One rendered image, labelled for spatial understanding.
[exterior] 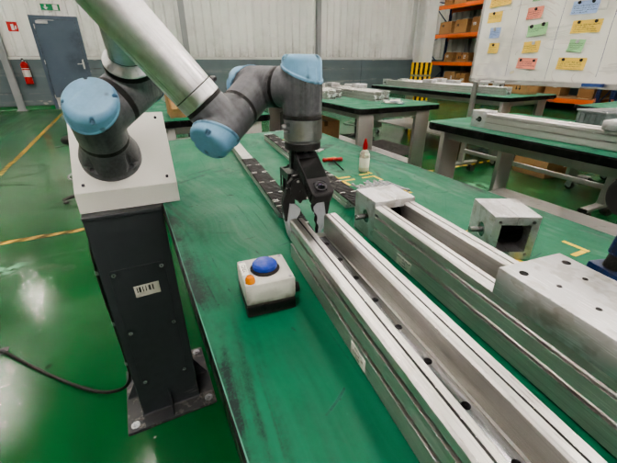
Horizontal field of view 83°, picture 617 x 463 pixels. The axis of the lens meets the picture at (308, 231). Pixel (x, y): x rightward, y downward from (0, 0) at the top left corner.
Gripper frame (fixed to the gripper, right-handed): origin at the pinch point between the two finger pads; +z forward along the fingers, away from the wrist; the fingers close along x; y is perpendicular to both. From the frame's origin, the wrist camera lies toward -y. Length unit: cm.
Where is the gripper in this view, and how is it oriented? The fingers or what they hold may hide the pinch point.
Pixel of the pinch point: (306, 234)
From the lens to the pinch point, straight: 75.9
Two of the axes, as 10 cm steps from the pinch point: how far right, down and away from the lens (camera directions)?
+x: -9.4, 1.5, -3.1
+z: 0.0, 9.0, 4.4
